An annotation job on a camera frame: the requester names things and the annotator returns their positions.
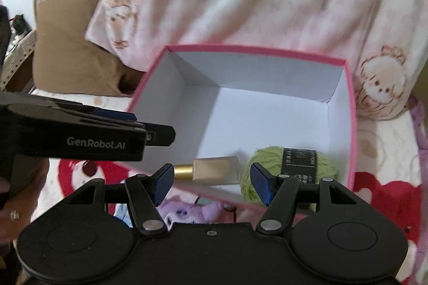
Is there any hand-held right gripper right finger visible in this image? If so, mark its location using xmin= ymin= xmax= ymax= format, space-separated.
xmin=250 ymin=162 xmax=368 ymax=234

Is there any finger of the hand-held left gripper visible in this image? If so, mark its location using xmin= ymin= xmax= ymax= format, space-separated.
xmin=143 ymin=123 xmax=176 ymax=148
xmin=90 ymin=106 xmax=138 ymax=124

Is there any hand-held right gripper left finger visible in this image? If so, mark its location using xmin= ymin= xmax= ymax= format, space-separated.
xmin=63 ymin=163 xmax=175 ymax=237

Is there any pink cardboard box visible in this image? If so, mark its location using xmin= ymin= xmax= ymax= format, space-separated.
xmin=125 ymin=44 xmax=357 ymax=216

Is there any person's left hand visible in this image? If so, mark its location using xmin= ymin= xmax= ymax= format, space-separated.
xmin=0 ymin=158 xmax=51 ymax=245

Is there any green yarn ball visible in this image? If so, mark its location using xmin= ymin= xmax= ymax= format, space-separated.
xmin=241 ymin=146 xmax=339 ymax=206

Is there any purple plush toy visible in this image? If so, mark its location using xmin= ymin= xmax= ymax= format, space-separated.
xmin=157 ymin=195 xmax=223 ymax=224

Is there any gold cap frosted bottle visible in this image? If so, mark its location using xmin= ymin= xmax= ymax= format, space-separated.
xmin=173 ymin=156 xmax=242 ymax=186

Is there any brown pillow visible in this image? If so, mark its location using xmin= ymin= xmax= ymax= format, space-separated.
xmin=33 ymin=0 xmax=145 ymax=96

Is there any white dotted cloth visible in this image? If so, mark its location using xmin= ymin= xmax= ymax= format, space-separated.
xmin=0 ymin=30 xmax=37 ymax=92

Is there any black and white cat figure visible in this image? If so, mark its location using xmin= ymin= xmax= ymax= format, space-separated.
xmin=9 ymin=14 xmax=33 ymax=38

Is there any red bear printed blanket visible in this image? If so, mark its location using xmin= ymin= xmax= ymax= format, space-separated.
xmin=29 ymin=88 xmax=428 ymax=285

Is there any purple cloth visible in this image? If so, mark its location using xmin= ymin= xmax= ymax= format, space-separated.
xmin=410 ymin=97 xmax=428 ymax=149

